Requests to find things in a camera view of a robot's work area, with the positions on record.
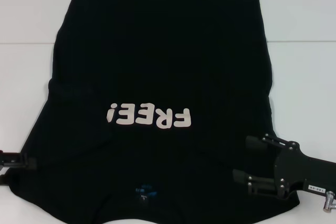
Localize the right gripper silver cable connector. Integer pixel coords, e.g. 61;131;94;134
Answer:
322;191;336;214

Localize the black shirt with FREE print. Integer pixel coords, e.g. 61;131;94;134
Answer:
5;0;301;224

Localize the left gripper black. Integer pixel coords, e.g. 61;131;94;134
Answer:
0;150;38;174

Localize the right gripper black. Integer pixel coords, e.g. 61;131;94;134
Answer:
232;133;336;200

